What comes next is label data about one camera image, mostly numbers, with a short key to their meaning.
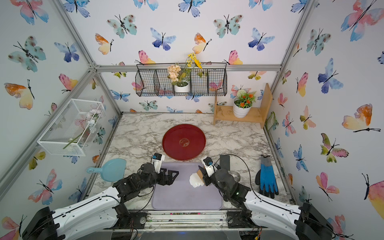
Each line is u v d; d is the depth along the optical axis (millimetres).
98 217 566
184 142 1020
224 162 931
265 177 859
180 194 825
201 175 858
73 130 724
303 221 421
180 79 868
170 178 702
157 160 710
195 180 858
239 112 1044
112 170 919
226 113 1116
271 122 1107
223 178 580
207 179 688
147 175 602
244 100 982
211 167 657
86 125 737
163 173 693
